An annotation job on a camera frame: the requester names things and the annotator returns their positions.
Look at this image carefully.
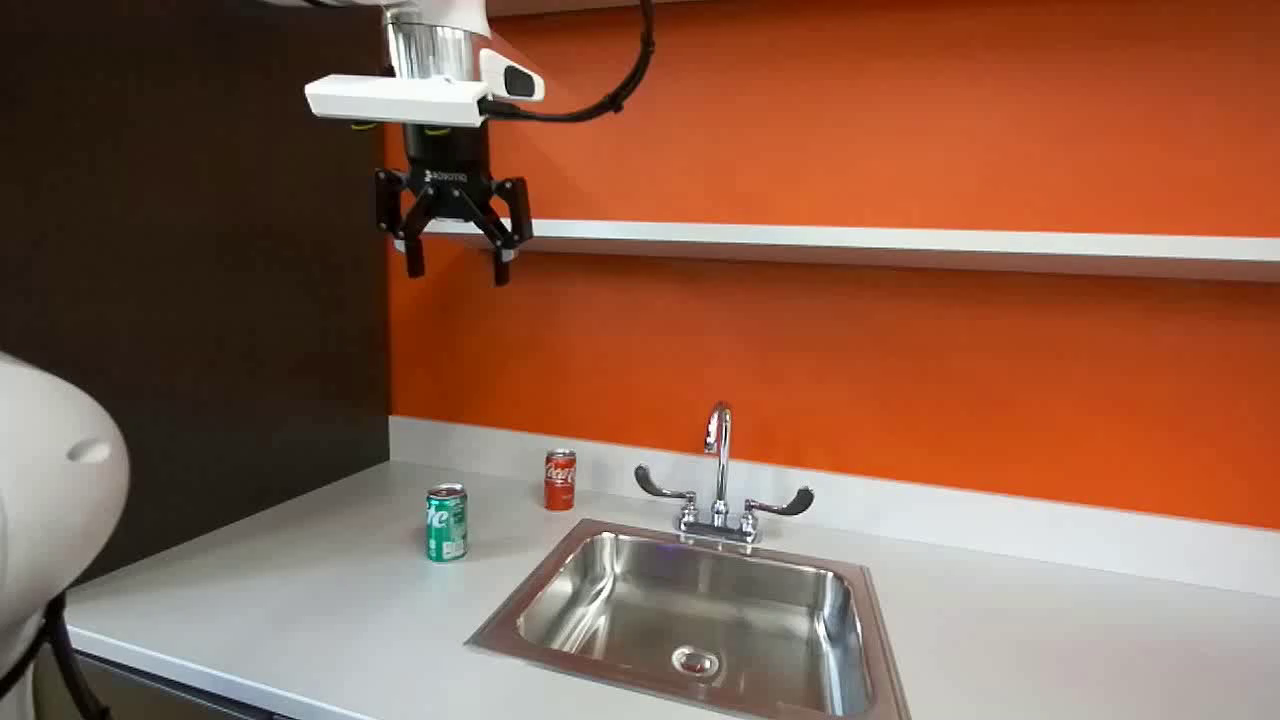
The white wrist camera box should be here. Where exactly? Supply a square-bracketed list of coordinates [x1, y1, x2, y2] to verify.
[302, 48, 545, 127]

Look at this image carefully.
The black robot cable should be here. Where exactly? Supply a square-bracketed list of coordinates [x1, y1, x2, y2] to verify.
[478, 0, 658, 127]

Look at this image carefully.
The chrome faucet with handles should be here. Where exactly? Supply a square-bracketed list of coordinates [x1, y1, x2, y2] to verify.
[630, 398, 816, 553]

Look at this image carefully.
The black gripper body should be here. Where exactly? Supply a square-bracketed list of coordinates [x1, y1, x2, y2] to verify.
[377, 124, 530, 242]

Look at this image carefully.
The dark wood cabinet panel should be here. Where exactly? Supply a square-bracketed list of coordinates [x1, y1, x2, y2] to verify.
[0, 0, 389, 566]

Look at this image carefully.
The white wall shelf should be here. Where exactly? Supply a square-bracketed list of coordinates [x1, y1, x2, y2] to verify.
[389, 214, 1280, 285]

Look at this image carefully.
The green soda can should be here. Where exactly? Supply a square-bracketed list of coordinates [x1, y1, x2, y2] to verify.
[423, 485, 469, 564]

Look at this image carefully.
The red soda can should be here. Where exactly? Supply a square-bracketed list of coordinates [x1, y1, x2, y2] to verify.
[545, 449, 576, 512]

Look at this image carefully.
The stainless steel sink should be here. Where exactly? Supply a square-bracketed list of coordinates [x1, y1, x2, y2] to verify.
[470, 521, 910, 720]

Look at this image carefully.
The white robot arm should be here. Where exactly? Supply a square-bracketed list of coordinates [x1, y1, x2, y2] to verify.
[0, 0, 545, 720]

